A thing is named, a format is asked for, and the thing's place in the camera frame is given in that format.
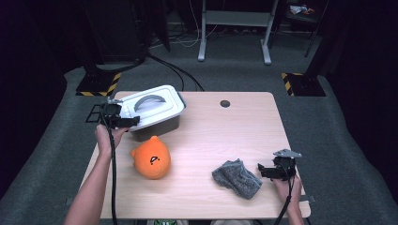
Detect black yellow striped stand base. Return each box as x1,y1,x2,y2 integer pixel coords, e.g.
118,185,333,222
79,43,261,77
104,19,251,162
75,71,122,98
281,72,327,98

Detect grey fluffy cloth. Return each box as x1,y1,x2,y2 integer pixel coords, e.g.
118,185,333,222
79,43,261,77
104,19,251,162
211,157,264,201

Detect white floor cable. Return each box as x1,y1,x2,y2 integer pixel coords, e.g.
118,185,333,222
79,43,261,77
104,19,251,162
173,0,220,49

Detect person's left leg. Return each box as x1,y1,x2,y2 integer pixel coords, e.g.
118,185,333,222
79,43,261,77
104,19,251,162
146,219,189,225

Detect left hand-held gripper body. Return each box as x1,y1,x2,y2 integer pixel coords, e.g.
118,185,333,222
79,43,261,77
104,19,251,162
99,97,126,129

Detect hand-held gripper black cable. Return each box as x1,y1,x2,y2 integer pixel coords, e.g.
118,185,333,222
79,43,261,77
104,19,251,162
274,158,297,225
99,107,118,225

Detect black floor cable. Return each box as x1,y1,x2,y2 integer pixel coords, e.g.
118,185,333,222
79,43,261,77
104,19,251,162
146,53,186,92
156,59,206,92

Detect person's right leg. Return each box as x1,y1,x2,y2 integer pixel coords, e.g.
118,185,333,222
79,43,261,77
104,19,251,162
210,219,253,225

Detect person's leg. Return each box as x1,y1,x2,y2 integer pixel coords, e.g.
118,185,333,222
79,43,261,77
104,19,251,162
146,219,189,225
210,219,253,225

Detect person's left hand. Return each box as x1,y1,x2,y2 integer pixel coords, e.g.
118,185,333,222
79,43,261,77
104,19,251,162
94,124,130,160

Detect white and orange small clutter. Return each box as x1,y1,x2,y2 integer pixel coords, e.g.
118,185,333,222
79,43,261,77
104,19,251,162
289,4,315,16

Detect orange plush toy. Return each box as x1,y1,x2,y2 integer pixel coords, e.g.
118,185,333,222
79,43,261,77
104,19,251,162
130,135,172,181

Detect white metal desk frame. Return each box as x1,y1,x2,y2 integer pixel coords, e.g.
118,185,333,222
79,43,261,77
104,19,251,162
197,0,280,66

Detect dark cabinet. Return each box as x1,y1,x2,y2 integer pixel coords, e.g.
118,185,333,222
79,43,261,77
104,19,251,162
79,0,149,64

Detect left hand-held gripper black cable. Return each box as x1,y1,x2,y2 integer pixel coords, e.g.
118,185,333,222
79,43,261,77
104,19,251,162
99,107,118,225

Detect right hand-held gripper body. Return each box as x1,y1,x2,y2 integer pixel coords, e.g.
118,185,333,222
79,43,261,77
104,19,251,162
271,148,303,182

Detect right hand-held gripper black cable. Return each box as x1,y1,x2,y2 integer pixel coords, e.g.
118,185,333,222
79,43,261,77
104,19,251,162
274,158,297,225

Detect person's right hand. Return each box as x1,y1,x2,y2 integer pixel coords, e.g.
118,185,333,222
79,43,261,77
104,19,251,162
271,175,303,207

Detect grey plastic storage box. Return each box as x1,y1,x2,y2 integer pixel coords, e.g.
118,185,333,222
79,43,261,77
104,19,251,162
130,115,182,143

